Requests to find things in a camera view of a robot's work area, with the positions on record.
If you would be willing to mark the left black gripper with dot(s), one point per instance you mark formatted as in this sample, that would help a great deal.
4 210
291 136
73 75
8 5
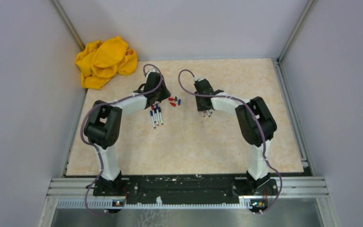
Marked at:
166 94

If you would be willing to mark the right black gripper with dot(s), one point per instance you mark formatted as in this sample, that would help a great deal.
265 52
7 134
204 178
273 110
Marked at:
200 108

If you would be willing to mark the red capped white marker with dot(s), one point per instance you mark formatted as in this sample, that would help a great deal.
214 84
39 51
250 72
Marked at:
155 115

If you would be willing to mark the blue capped white marker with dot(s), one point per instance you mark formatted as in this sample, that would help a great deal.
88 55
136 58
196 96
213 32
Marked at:
153 118

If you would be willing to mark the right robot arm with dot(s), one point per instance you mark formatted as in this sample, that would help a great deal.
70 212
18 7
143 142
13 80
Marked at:
256 123

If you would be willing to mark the yellow crumpled cloth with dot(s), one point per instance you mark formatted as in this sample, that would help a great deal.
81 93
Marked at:
101 60

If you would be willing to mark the aluminium frame rail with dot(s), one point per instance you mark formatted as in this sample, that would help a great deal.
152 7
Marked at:
292 187

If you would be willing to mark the slotted cable duct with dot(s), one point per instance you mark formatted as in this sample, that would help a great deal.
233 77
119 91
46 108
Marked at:
111 204

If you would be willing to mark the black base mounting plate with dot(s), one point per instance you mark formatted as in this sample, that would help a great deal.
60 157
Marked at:
181 197

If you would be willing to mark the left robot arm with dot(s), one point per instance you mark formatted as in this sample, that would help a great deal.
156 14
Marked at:
101 126

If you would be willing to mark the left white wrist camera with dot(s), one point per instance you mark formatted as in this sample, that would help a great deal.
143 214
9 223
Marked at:
148 71

